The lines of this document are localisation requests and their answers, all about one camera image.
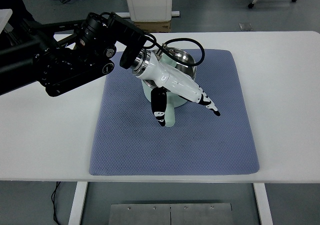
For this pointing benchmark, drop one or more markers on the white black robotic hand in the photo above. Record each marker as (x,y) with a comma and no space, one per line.
(167,78)

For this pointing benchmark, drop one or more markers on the mint green pot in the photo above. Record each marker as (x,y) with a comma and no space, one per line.
(172,101)

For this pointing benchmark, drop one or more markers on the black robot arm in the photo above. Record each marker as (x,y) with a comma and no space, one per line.
(66,55)

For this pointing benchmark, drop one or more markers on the cardboard box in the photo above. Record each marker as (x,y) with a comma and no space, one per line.
(154,26)

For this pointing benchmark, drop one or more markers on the blue textured mat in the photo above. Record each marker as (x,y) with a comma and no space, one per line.
(129,141)

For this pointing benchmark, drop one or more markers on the small metal floor plate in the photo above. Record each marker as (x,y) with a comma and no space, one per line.
(245,26)

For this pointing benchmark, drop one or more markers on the white side table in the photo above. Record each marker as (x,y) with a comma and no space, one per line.
(5,15)

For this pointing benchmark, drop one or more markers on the person in dark clothes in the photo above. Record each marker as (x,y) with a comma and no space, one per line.
(19,11)

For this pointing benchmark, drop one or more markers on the left white table leg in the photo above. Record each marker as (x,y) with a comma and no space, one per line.
(78,203)

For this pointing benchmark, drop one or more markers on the white table leg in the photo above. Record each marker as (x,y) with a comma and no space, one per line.
(262,202)
(78,203)

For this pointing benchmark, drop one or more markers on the right white table leg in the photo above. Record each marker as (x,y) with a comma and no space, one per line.
(262,202)

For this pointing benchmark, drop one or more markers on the white pedestal stand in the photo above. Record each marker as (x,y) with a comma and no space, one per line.
(149,11)

